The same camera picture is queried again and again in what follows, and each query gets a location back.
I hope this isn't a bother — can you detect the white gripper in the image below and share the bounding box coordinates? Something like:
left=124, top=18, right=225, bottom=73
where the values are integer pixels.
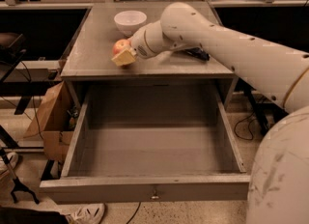
left=112, top=21, right=191, bottom=67

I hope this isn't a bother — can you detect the red apple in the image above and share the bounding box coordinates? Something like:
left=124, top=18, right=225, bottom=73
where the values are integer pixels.
left=112, top=39, right=130, bottom=55

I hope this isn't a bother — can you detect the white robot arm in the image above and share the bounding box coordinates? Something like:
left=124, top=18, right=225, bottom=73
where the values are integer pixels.
left=113, top=2, right=309, bottom=224

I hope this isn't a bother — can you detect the grey cabinet counter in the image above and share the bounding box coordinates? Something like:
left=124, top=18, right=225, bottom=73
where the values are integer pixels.
left=60, top=1, right=244, bottom=110

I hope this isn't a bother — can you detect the grey open drawer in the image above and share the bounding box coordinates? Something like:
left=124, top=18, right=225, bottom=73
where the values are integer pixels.
left=41, top=84, right=249, bottom=204

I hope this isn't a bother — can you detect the metal drawer knob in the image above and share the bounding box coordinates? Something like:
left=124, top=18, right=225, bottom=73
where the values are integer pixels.
left=151, top=191, right=160, bottom=201

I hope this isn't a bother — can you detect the white ceramic bowl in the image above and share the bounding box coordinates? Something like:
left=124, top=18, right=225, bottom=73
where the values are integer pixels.
left=114, top=11, right=147, bottom=37

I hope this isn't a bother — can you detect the blue chip bag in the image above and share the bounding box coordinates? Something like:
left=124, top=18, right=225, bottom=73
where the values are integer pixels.
left=184, top=48, right=210, bottom=61

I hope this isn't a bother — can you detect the brown cardboard box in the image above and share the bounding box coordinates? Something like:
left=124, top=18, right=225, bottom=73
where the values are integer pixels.
left=24, top=82, right=73, bottom=161

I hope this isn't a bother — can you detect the black chair at left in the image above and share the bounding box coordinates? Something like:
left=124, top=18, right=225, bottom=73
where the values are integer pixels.
left=0, top=33, right=26, bottom=82

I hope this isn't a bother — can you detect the white sneaker front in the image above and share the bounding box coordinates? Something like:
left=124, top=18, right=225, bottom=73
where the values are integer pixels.
left=66, top=204, right=105, bottom=224

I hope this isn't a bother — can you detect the black tripod stand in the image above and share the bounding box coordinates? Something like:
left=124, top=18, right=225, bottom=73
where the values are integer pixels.
left=0, top=148, right=40, bottom=205

